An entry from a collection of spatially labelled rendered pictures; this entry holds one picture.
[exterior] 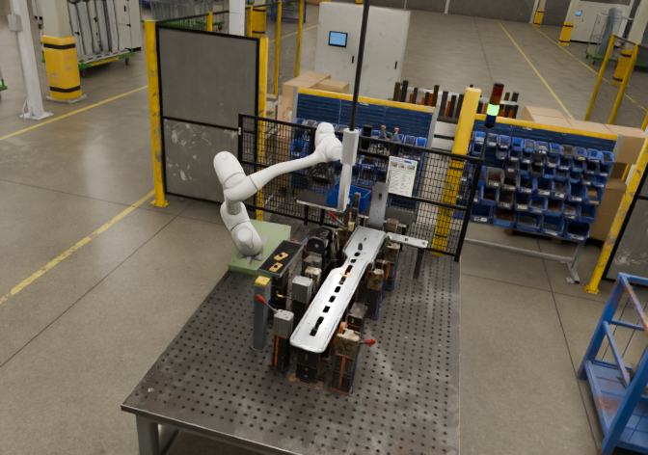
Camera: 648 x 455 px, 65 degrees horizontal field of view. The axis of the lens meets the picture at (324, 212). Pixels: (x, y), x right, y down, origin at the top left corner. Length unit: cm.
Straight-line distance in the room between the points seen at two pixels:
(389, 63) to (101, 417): 773
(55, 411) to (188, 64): 333
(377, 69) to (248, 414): 790
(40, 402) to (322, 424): 199
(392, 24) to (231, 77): 492
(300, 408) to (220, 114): 347
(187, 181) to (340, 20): 503
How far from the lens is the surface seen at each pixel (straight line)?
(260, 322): 285
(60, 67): 1026
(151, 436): 294
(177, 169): 587
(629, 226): 549
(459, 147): 377
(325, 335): 265
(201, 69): 540
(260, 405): 271
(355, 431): 265
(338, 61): 988
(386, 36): 968
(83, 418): 374
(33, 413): 388
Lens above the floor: 270
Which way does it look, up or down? 26 degrees down
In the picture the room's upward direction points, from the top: 6 degrees clockwise
